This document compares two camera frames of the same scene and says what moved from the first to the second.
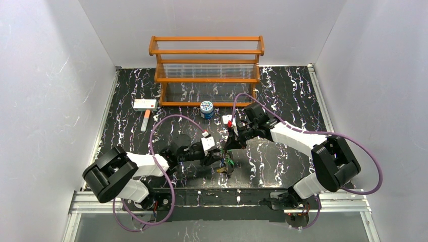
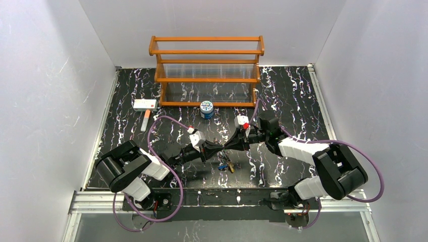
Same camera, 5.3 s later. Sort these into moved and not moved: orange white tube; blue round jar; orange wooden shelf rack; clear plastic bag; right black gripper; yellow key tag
Moved: clear plastic bag; yellow key tag
Not moved: orange white tube; orange wooden shelf rack; blue round jar; right black gripper
